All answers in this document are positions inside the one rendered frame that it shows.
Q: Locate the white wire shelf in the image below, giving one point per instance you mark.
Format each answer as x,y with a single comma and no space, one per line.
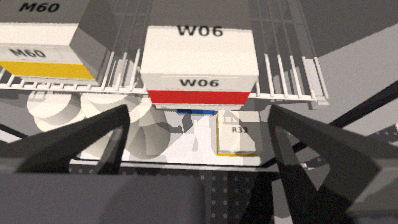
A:
257,95

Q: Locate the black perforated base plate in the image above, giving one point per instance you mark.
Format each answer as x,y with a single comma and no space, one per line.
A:
231,197

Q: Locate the white cardboard cryo box m60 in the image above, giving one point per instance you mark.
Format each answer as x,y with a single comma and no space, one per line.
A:
56,41

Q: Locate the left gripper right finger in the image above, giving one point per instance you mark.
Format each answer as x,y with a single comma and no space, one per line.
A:
363,171

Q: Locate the white cardboard box labelled w06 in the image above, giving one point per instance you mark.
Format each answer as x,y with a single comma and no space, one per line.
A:
199,54

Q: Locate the white cardboard box with yellow band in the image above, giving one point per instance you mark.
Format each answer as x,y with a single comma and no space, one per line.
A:
238,134

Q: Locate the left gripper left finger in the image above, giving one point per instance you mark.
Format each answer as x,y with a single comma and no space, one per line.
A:
50,152

